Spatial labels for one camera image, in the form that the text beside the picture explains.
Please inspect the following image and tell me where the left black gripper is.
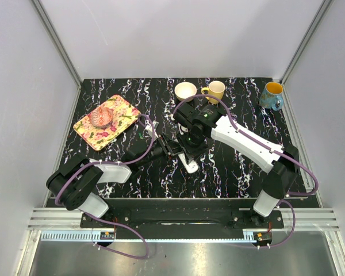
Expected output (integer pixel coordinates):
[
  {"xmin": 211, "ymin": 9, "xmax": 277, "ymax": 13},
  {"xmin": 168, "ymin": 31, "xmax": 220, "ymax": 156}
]
[{"xmin": 138, "ymin": 133, "xmax": 184, "ymax": 167}]

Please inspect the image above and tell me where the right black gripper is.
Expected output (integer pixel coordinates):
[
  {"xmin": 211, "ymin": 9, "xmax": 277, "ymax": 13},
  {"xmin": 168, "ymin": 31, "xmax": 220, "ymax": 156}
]
[{"xmin": 176, "ymin": 128, "xmax": 209, "ymax": 164}]

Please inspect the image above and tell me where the white remote control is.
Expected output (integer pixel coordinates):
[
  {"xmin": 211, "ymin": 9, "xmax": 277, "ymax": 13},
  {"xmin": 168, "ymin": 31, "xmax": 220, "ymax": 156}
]
[{"xmin": 177, "ymin": 126, "xmax": 199, "ymax": 174}]

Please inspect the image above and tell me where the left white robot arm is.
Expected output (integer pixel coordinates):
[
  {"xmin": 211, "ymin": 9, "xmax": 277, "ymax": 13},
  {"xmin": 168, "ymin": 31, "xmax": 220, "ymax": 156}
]
[{"xmin": 46, "ymin": 134, "xmax": 183, "ymax": 227}]

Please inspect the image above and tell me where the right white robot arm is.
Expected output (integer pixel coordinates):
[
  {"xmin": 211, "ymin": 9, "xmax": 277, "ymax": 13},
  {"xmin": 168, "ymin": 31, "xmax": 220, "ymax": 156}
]
[{"xmin": 173, "ymin": 103, "xmax": 299, "ymax": 228}]

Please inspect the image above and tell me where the cream ceramic bowl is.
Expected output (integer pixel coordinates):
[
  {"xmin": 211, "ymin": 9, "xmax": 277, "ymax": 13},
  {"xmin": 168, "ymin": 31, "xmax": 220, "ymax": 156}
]
[{"xmin": 174, "ymin": 82, "xmax": 197, "ymax": 101}]

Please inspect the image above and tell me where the yellow mug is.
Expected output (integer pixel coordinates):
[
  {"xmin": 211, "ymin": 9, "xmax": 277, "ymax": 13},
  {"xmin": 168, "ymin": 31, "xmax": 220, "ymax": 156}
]
[{"xmin": 201, "ymin": 80, "xmax": 225, "ymax": 99}]

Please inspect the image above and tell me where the floral rectangular tray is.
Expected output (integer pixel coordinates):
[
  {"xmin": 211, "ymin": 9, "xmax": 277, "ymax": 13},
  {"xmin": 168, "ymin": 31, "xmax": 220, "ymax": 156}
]
[{"xmin": 73, "ymin": 95, "xmax": 140, "ymax": 151}]

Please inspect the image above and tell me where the pink patterned small bowl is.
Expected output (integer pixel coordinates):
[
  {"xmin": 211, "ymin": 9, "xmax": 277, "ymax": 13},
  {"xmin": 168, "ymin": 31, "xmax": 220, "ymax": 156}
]
[{"xmin": 88, "ymin": 106, "xmax": 113, "ymax": 128}]

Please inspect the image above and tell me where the blue butterfly mug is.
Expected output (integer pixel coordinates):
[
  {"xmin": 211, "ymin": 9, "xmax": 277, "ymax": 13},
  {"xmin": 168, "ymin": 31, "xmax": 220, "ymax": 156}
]
[{"xmin": 259, "ymin": 82, "xmax": 283, "ymax": 111}]

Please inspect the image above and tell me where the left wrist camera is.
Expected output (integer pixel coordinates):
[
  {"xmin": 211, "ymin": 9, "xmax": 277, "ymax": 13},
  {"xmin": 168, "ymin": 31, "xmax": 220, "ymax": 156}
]
[{"xmin": 145, "ymin": 120, "xmax": 159, "ymax": 141}]

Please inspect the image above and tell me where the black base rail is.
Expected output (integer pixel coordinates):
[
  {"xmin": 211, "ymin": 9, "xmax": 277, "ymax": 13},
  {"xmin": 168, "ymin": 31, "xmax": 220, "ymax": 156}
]
[{"xmin": 80, "ymin": 197, "xmax": 288, "ymax": 241}]

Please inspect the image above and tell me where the left aluminium frame post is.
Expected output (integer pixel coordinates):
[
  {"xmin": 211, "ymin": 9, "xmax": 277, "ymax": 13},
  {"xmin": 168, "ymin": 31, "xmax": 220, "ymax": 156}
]
[{"xmin": 28, "ymin": 0, "xmax": 83, "ymax": 87}]

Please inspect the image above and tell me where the aluminium frame post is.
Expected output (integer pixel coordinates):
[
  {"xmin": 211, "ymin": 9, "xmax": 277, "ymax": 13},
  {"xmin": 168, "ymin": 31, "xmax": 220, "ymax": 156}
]
[
  {"xmin": 273, "ymin": 0, "xmax": 336, "ymax": 84},
  {"xmin": 28, "ymin": 0, "xmax": 83, "ymax": 87}
]

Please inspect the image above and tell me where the right aluminium frame post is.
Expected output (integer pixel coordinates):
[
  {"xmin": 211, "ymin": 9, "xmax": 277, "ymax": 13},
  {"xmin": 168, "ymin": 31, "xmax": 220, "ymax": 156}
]
[{"xmin": 273, "ymin": 0, "xmax": 336, "ymax": 84}]

